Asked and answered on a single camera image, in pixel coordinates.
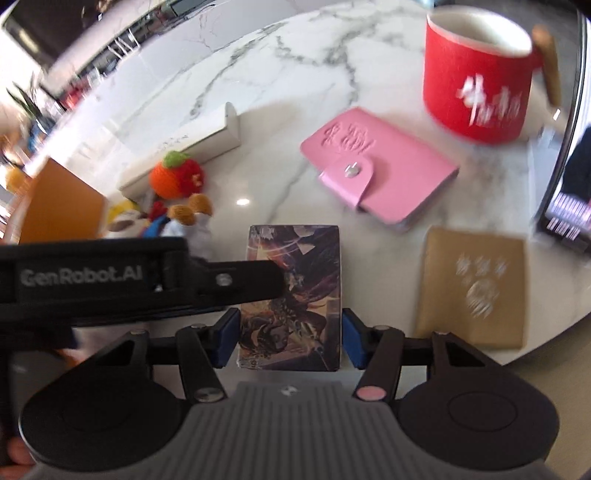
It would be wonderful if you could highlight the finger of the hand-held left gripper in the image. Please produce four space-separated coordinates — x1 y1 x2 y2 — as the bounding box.
188 260 286 308

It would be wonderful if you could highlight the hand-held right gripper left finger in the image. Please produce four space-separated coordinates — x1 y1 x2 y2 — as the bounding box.
91 308 242 403

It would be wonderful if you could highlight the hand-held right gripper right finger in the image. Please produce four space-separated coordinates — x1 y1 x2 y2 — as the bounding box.
342 308 491 402

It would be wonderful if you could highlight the dark illustrated card box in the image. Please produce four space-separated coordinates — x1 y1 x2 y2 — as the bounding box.
238 224 343 371

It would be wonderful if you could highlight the duck plush with blue hat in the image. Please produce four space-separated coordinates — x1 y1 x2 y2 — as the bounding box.
141 193 215 261

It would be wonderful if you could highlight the orange rimmed storage box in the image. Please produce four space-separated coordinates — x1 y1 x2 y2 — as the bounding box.
18 157 109 244

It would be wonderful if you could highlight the pink snap card wallet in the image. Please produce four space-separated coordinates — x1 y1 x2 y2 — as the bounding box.
300 107 459 227

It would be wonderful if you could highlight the gold paw print notebook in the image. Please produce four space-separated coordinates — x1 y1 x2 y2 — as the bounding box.
414 225 527 350

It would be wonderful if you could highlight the orange knitted fruit toy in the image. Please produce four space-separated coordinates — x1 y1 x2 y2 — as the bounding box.
150 151 207 199

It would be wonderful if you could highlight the long white box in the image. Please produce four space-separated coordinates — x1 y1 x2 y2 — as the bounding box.
116 102 242 197

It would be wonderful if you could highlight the green potted plant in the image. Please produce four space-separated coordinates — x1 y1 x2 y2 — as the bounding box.
7 82 40 121

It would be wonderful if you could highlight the dark printed box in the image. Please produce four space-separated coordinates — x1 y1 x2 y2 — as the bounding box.
536 124 591 256

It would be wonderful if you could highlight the red mug with wooden handle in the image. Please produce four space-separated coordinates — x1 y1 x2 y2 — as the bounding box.
422 7 563 145

